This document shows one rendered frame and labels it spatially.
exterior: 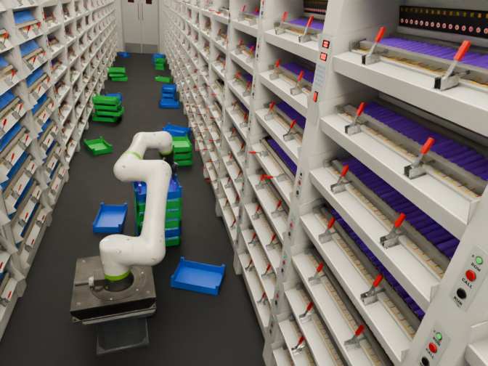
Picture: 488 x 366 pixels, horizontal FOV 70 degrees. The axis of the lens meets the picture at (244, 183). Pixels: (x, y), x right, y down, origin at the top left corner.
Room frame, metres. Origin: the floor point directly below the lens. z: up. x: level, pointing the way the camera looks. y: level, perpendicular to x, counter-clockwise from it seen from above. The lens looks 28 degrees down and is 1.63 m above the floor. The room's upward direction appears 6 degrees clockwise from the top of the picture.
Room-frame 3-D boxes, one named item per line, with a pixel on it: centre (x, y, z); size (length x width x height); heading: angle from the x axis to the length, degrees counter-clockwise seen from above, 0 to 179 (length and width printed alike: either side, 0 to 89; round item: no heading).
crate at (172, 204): (2.06, 0.59, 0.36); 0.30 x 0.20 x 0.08; 114
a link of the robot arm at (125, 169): (1.60, 0.60, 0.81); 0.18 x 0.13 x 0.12; 7
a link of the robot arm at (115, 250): (1.26, 0.55, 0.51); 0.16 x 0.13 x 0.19; 97
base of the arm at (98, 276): (1.23, 0.61, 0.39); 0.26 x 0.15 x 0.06; 110
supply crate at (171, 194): (2.06, 0.59, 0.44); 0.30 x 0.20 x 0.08; 114
